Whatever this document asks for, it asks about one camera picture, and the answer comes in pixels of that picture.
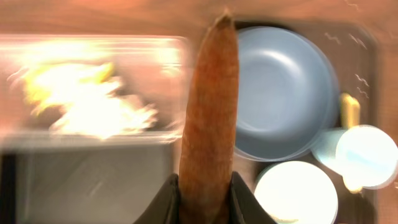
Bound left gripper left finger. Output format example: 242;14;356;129
133;174;180;224

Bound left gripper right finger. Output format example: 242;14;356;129
228;171;277;224

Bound light blue rice bowl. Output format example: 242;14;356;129
254;161;338;224

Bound orange carrot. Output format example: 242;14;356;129
178;12;239;223

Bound white napkin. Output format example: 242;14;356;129
50;81;158;139

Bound dark blue plate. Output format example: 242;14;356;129
235;26;339;162

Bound light blue cup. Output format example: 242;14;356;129
312;125;397;190

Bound green yellow snack wrapper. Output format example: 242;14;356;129
20;62;118;116

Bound black tray bin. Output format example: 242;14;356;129
1;144;174;223

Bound yellow plastic spoon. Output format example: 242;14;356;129
340;93;363;194

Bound clear plastic bin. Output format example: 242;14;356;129
1;34;192;150

